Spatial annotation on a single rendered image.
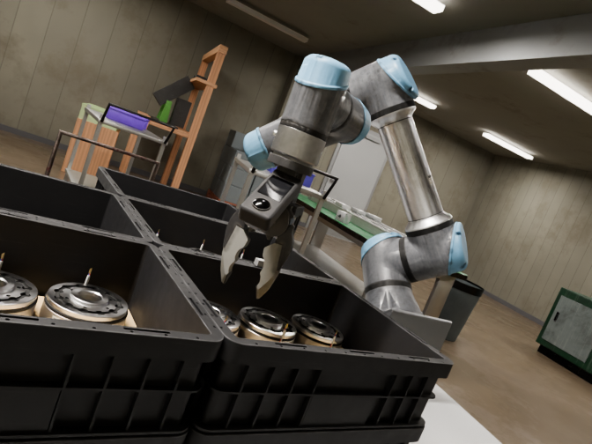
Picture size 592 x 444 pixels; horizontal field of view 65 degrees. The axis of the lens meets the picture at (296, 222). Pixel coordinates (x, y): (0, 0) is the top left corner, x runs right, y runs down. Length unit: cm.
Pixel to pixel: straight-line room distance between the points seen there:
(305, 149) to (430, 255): 55
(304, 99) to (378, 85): 46
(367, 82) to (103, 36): 699
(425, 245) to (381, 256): 12
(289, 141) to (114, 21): 735
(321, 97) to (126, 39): 733
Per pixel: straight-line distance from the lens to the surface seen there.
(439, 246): 113
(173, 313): 60
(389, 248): 117
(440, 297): 407
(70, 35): 795
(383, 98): 111
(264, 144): 81
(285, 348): 54
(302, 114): 67
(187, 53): 802
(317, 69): 68
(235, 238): 70
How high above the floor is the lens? 113
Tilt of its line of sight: 7 degrees down
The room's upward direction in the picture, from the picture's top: 21 degrees clockwise
